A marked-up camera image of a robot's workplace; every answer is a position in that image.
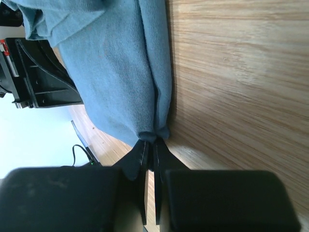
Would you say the blue t shirt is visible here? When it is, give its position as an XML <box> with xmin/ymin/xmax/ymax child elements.
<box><xmin>5</xmin><ymin>0</ymin><xmax>172</xmax><ymax>145</ymax></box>

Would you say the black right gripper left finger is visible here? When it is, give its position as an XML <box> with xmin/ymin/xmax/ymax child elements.
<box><xmin>113</xmin><ymin>140</ymin><xmax>149</xmax><ymax>225</ymax></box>

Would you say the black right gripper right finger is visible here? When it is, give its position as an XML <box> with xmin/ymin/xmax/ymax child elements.
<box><xmin>153</xmin><ymin>139</ymin><xmax>189</xmax><ymax>225</ymax></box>

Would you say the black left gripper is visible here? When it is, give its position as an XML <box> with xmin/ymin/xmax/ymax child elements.
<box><xmin>0</xmin><ymin>37</ymin><xmax>83</xmax><ymax>109</ymax></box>

